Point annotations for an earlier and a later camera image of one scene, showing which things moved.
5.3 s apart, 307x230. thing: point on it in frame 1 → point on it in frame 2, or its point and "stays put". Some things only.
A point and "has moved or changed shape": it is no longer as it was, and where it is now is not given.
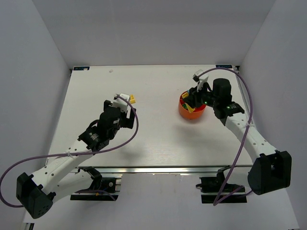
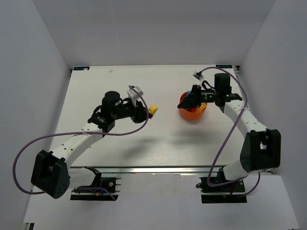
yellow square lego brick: (132, 100) has moved or changed shape
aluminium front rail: (163, 170) stays put
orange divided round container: (183, 110) stays put
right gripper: (196, 96) stays put
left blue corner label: (81, 68) stays put
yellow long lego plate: (190, 109) → (203, 106)
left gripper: (129, 119) → (138, 114)
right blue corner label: (224, 66) stays put
